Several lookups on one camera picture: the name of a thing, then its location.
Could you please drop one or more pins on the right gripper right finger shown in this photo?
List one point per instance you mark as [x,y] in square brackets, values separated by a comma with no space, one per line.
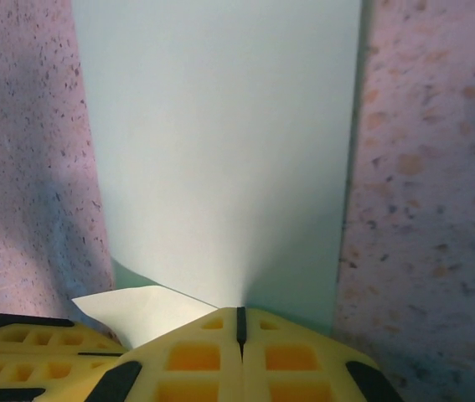
[291,360]

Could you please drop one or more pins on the light green square paper sheet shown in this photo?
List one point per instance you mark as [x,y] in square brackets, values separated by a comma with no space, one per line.
[228,146]

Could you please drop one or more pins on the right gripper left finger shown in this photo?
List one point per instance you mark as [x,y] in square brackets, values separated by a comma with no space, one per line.
[195,360]

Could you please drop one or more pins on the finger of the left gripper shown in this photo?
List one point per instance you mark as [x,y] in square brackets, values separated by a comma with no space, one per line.
[32,337]
[23,374]

